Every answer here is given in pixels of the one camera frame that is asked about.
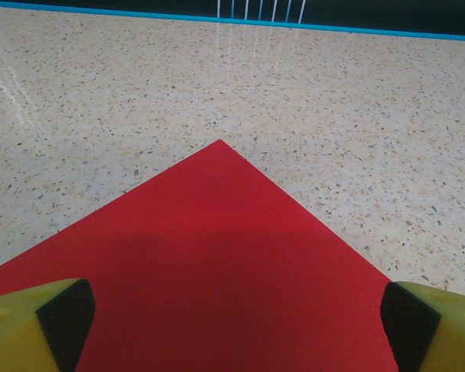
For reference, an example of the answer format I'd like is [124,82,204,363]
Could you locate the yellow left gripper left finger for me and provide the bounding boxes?
[0,277,97,372]

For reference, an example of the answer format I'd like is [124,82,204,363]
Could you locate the red cloth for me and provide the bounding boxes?
[0,139,402,372]

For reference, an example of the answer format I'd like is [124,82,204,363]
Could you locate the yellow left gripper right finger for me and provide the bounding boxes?
[379,281,465,372]

